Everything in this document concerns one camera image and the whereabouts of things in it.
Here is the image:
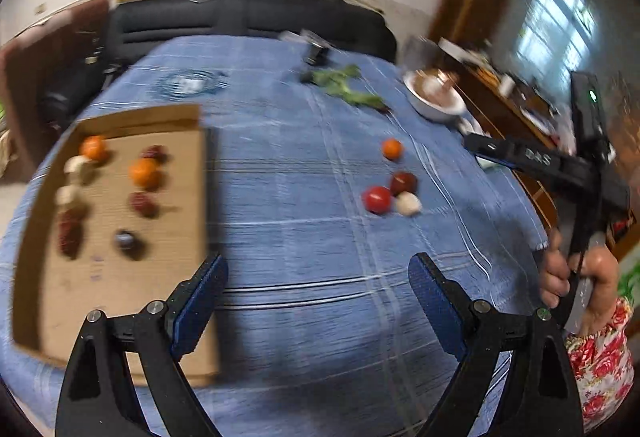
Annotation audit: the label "barred window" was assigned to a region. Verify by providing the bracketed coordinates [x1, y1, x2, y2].
[515, 0, 601, 82]

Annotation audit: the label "large dark red jujube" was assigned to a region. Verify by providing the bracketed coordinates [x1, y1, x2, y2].
[390, 172, 418, 196]

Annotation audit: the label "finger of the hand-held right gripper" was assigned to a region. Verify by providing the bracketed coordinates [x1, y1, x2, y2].
[464, 132, 578, 180]

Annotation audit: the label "dark sofa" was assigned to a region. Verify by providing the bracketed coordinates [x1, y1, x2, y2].
[107, 0, 398, 62]

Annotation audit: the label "large orange mandarin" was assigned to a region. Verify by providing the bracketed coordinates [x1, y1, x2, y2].
[129, 158, 163, 190]

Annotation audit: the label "black motor device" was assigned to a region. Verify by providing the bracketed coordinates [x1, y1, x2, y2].
[302, 42, 331, 66]

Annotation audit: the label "cardboard tray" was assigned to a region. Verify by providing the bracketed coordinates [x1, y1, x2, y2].
[12, 103, 223, 388]

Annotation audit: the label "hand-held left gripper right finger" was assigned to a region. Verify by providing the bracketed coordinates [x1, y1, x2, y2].
[407, 252, 586, 437]

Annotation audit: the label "white plastic bowl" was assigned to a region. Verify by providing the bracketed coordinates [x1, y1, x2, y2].
[402, 67, 468, 122]

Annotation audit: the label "person's right hand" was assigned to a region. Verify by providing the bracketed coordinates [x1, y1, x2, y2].
[539, 227, 622, 338]

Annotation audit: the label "wooden sideboard cabinet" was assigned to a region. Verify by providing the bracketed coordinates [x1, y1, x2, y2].
[440, 37, 640, 248]

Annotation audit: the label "dark purple passion fruit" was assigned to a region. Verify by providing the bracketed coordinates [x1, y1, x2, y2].
[114, 229, 143, 258]

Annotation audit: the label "person's floral clothing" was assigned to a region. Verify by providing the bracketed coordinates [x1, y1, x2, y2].
[562, 297, 636, 433]

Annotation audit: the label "red cherry tomato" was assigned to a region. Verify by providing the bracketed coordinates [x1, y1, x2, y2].
[363, 186, 393, 214]

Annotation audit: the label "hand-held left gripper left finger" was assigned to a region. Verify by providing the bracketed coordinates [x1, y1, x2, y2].
[55, 253, 230, 437]

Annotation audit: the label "white garlic bulb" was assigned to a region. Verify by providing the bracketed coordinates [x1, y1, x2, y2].
[395, 193, 422, 216]

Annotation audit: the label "brown chair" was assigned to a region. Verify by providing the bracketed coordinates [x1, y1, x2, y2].
[0, 0, 111, 168]

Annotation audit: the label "green leafy vegetable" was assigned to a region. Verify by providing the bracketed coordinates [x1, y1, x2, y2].
[299, 64, 391, 110]

